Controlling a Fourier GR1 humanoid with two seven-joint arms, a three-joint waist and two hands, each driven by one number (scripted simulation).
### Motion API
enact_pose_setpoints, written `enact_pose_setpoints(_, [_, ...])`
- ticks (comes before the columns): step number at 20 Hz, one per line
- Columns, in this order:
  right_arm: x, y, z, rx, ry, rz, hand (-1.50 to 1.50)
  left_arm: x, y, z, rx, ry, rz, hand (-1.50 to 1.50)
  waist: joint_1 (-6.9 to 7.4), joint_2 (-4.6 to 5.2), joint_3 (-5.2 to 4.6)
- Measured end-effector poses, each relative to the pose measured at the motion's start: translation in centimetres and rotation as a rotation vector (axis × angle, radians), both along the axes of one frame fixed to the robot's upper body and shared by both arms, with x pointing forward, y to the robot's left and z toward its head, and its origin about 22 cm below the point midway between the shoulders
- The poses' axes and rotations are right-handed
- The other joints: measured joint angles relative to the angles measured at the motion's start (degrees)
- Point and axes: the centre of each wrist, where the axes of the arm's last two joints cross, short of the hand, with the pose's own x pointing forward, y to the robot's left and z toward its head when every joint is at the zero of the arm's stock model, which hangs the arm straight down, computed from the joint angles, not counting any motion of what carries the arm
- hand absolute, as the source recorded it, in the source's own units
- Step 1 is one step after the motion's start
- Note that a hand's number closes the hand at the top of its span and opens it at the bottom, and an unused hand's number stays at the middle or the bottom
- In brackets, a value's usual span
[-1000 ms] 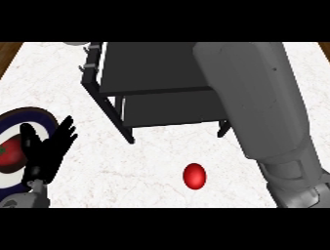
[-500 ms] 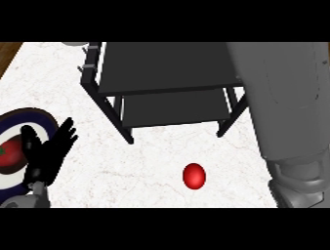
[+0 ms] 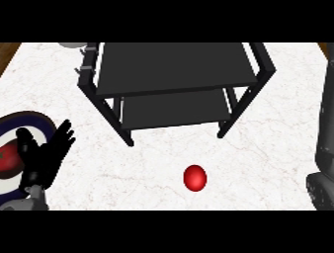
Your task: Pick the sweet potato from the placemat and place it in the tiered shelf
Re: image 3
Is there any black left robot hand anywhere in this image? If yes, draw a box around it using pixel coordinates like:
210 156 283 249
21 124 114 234
14 119 76 191

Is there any black tiered shelf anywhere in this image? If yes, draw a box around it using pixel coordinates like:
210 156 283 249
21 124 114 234
73 42 277 148

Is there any red tomato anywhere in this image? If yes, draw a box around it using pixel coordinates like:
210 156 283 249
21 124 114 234
0 138 27 181

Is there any red oval vegetable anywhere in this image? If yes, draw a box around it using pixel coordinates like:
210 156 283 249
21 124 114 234
181 164 207 192

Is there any grey round object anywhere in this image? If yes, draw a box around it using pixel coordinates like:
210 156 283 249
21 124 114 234
55 42 88 49

